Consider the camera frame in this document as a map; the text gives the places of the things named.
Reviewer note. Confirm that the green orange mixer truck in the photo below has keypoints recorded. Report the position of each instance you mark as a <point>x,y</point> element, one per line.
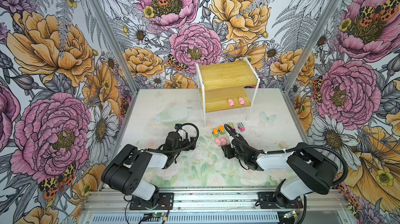
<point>215,132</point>
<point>221,130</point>

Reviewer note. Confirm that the two-tier bamboo white shelf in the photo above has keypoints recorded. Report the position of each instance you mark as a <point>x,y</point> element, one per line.
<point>219,82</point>

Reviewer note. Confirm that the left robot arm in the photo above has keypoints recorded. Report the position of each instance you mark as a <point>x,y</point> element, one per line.
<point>126,171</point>

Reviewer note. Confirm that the left aluminium corner post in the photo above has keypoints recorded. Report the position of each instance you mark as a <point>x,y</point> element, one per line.
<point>101,17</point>

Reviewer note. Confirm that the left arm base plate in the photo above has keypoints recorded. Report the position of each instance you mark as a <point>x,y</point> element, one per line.
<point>160,201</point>

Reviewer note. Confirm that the pink teal toy truck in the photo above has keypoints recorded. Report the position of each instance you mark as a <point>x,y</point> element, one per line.
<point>241,127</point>

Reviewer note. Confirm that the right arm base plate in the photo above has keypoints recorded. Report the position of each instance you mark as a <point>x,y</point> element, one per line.
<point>271,200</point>

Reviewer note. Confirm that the aluminium front rail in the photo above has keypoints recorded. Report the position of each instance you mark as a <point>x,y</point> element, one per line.
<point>210,200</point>

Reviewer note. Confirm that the right aluminium corner post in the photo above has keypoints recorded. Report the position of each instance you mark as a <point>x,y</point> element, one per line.
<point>323,20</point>

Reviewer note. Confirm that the aluminium corner post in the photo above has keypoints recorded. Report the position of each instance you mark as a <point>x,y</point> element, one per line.
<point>323,20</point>
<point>101,17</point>

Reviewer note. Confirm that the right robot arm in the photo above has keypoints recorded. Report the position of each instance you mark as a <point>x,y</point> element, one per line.
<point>314,172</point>

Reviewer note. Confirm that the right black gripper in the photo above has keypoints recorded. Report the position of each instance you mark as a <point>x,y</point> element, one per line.
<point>227,151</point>

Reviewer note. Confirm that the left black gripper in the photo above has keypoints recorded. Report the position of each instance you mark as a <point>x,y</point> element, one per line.
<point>191,147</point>

